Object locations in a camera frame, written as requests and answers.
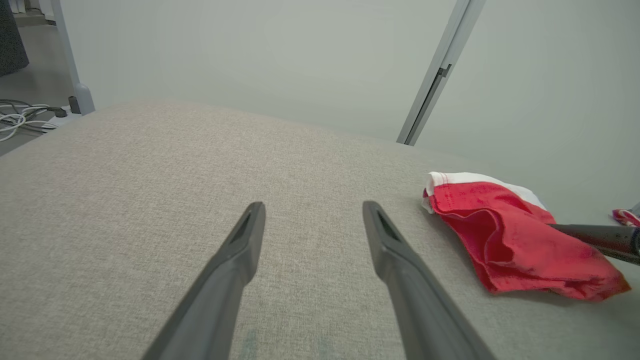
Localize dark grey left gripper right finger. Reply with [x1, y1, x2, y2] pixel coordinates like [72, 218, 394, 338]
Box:
[362, 201, 496, 360]

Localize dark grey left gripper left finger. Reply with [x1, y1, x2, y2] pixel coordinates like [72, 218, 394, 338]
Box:
[142, 201, 266, 360]

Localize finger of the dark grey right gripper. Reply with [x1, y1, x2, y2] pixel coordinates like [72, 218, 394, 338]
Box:
[550, 224, 640, 265]

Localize red shirt with white collar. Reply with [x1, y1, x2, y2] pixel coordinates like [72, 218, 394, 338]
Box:
[611, 208, 640, 229]

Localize red shorts with white trim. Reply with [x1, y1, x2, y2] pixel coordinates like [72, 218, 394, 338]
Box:
[421, 171, 632, 302]

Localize grey stand leg with caster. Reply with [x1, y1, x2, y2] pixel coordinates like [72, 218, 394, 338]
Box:
[50, 0, 96, 116]

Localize black cabinet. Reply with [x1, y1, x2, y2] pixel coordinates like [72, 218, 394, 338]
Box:
[0, 0, 30, 77]

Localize grey metal partition post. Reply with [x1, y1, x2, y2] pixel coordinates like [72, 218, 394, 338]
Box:
[396, 0, 487, 147]

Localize black cable bundle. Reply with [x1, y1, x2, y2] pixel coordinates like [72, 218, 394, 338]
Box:
[0, 98, 69, 134]

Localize white cable bundle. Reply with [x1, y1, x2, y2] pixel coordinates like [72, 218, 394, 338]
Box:
[0, 102, 61, 142]

